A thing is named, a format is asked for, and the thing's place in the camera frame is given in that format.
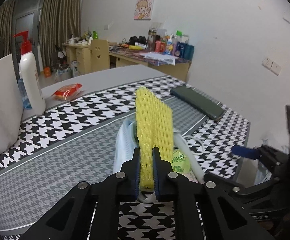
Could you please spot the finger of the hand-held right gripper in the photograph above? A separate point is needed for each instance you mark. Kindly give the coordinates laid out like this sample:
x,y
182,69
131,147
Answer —
x,y
245,152
235,189

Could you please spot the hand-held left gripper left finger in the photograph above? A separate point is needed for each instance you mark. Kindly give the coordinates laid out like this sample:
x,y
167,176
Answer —
x,y
136,172

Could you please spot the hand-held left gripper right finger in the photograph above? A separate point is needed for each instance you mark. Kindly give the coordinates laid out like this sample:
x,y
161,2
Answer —
x,y
156,172

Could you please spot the stack of disposable face masks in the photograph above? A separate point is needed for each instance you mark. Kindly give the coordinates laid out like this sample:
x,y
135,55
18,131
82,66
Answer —
x,y
125,150

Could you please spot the green plastic bag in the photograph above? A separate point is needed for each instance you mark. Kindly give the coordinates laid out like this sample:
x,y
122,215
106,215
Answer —
x,y
181,161

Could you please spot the yellow foam net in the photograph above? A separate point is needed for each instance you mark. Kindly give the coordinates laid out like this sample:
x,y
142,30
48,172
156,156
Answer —
x,y
152,120

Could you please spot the pink printed plastic packet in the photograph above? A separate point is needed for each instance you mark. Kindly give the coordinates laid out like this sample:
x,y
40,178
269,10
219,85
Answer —
x,y
192,177

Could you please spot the dark smartphone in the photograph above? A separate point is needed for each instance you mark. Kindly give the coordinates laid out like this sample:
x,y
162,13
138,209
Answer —
x,y
197,102

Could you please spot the wooden desk with printed top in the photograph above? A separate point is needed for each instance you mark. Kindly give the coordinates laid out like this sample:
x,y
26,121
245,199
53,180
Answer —
x,y
180,70

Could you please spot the red snack packet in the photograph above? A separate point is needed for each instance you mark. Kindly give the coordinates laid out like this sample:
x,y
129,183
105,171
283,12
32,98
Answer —
x,y
67,92

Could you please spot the printed papers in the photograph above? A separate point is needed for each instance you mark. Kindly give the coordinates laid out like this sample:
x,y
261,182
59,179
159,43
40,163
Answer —
x,y
158,58

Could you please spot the white blue carton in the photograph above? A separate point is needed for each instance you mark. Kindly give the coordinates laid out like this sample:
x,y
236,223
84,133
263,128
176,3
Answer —
x,y
75,68

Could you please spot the bucket of bottles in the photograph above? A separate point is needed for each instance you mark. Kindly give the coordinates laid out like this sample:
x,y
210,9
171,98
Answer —
x,y
63,74

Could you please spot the wooden smiley chair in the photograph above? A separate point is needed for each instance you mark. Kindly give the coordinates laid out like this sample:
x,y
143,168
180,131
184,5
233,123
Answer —
x,y
99,55

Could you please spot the yellow packet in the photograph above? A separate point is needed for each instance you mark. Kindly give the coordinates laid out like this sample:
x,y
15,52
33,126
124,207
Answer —
x,y
135,47

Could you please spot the group of toiletry bottles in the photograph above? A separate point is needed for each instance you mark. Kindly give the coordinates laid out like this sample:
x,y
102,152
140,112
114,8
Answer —
x,y
175,46

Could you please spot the black headphones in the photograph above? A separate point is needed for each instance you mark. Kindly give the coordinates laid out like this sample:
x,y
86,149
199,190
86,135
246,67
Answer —
x,y
138,40

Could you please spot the orange bucket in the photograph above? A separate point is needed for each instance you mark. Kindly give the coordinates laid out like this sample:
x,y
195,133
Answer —
x,y
46,71

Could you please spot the white pump bottle red cap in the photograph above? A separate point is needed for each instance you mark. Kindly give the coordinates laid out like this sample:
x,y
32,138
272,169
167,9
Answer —
x,y
31,80

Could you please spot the black floor stand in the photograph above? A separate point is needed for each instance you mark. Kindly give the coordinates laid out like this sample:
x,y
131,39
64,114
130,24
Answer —
x,y
60,55

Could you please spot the green plastic object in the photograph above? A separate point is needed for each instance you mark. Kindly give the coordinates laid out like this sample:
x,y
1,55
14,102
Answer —
x,y
95,35

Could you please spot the desk clutter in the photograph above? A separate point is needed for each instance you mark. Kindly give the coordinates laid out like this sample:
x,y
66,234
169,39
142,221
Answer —
x,y
78,40

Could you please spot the olive curtain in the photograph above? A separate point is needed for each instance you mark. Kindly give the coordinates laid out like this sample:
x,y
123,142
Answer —
x,y
60,22
3,30

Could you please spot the glass balcony door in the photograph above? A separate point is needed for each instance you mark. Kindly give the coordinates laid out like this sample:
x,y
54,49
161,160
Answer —
x,y
27,25

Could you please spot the white wall socket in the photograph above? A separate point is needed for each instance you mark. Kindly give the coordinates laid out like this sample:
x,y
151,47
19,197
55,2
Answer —
x,y
271,65

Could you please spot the cartoon wall poster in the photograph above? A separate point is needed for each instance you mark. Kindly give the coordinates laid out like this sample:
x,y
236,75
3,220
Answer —
x,y
143,8

